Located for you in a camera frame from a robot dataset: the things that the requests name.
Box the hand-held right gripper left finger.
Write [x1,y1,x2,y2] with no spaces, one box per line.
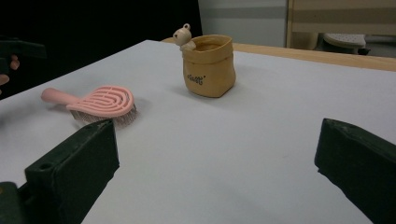
[19,119,120,224]

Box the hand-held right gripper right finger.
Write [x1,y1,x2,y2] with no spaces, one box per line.
[314,118,396,224]

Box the pink hairbrush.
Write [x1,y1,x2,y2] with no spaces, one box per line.
[40,85,138,125]

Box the yellow bag-shaped pot with bear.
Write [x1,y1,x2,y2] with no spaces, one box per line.
[173,22,236,99]

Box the white perforated chair base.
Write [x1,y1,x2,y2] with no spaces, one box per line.
[322,33,368,52]

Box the light wooden furniture frame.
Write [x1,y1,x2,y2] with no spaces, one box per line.
[285,0,396,50]

